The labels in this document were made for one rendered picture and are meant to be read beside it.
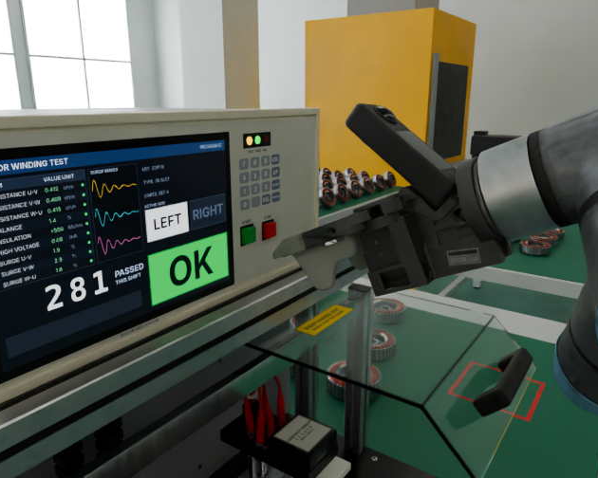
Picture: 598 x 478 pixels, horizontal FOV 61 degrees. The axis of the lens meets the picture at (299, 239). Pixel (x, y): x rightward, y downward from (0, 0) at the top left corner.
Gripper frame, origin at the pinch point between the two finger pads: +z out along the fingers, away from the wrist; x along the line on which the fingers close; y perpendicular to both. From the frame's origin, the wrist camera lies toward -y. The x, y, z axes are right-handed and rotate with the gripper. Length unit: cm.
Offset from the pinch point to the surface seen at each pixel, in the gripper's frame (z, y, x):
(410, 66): 101, -88, 327
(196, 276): 7.9, 0.0, -8.0
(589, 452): -7, 52, 46
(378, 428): 23, 38, 32
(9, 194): 3.3, -10.1, -25.0
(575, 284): 5, 46, 137
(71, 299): 7.1, -1.9, -21.5
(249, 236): 6.3, -2.1, -0.3
